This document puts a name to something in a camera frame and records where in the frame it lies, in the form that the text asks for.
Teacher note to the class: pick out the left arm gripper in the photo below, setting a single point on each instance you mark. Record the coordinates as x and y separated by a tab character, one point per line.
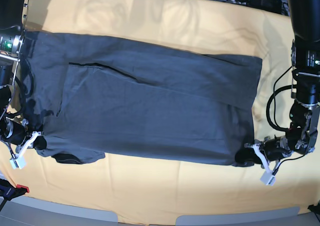
274	149

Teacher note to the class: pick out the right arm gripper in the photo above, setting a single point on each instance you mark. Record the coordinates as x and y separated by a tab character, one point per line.
15	133

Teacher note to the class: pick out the dark grey T-shirt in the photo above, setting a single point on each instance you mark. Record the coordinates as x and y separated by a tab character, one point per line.
93	95

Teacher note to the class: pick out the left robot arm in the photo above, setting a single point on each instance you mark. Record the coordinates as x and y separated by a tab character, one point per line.
301	136

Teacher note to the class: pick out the blue red table clamp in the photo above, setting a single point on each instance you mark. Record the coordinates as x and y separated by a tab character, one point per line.
9	192

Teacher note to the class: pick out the black clamp right corner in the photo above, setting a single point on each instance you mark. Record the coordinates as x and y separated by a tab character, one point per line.
314	209

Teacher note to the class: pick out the black power adapter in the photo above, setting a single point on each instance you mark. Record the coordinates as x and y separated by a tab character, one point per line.
274	6

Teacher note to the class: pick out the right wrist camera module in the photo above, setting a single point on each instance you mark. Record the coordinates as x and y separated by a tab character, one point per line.
18	163

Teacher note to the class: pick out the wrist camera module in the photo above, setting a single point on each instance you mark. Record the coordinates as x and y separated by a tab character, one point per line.
18	163
268	179

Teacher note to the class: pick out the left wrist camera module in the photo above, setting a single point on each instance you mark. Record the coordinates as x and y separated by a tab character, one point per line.
268	179

